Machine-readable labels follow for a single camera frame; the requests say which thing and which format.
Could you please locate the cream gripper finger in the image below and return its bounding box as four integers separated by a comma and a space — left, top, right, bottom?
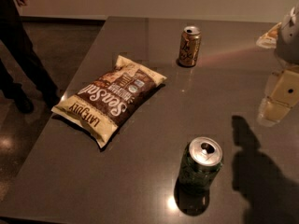
256, 22, 281, 49
257, 66, 299, 127

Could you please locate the orange soda can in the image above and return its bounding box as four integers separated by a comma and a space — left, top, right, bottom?
178, 26, 202, 67

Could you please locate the green soda can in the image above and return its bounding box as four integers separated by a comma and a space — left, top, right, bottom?
178, 136, 223, 195

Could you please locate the brown chips bag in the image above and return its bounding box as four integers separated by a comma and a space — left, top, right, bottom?
51, 55, 166, 147

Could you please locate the person in dark clothes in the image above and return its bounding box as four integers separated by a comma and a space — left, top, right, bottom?
0, 0, 60, 114

